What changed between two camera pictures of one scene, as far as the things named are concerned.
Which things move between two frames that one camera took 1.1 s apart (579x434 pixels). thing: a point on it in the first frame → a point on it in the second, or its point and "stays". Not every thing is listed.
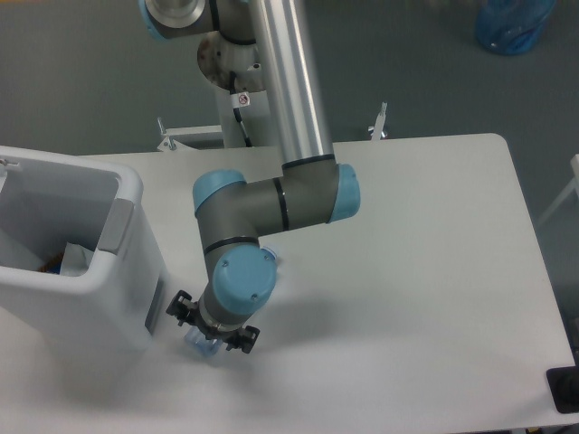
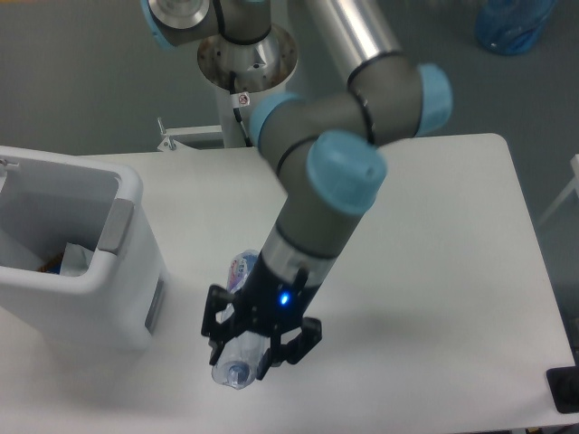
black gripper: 183,307 → 272,299
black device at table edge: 564,386 stays
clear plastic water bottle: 197,340 → 238,357
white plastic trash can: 48,199 stays
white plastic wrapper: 77,260 stays
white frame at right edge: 573,185 stays
